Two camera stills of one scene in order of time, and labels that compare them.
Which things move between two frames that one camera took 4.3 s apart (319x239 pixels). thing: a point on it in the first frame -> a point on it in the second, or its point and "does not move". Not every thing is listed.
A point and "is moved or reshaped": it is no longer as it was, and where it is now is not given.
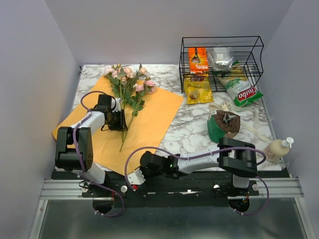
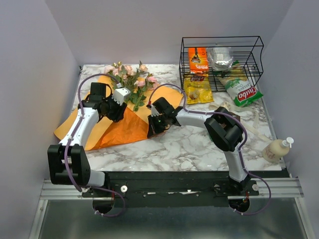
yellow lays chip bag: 198,89 does not move
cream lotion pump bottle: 277,149 does not move
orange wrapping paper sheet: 150,111 is moved or reshaped
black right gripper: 142,168 -> 153,130
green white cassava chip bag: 241,89 does not move
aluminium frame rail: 274,188 does not move
